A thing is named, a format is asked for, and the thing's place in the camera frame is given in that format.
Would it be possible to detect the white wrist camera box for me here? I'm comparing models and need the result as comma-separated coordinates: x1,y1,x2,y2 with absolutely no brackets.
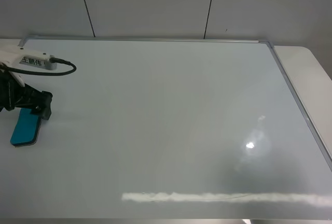
1,46,57,87

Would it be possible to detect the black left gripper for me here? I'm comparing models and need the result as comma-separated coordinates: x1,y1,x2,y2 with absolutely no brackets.
1,71,53,120

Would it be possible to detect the teal whiteboard eraser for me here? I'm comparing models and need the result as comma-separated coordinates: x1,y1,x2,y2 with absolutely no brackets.
10,108,42,147

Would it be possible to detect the white whiteboard with aluminium frame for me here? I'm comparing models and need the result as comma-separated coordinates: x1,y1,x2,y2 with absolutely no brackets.
1,37,331,220

